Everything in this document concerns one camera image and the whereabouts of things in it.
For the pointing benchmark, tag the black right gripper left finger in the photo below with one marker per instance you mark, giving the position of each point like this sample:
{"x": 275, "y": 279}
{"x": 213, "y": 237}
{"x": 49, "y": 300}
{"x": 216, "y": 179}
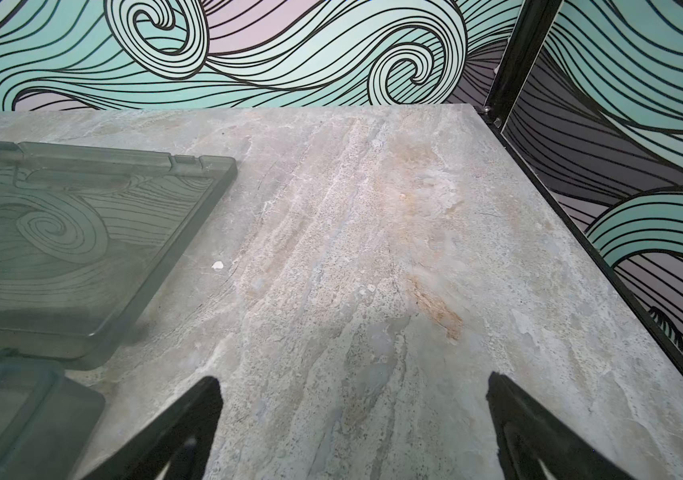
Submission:
{"x": 176, "y": 445}

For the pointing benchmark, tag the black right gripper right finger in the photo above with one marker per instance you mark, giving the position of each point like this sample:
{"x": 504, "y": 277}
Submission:
{"x": 535, "y": 444}

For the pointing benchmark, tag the grey transparent organizer box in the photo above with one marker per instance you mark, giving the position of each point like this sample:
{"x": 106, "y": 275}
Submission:
{"x": 87, "y": 237}

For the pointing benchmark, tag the black vertical frame post right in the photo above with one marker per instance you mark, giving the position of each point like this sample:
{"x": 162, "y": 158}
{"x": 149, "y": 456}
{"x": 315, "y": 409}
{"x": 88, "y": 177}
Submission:
{"x": 533, "y": 24}

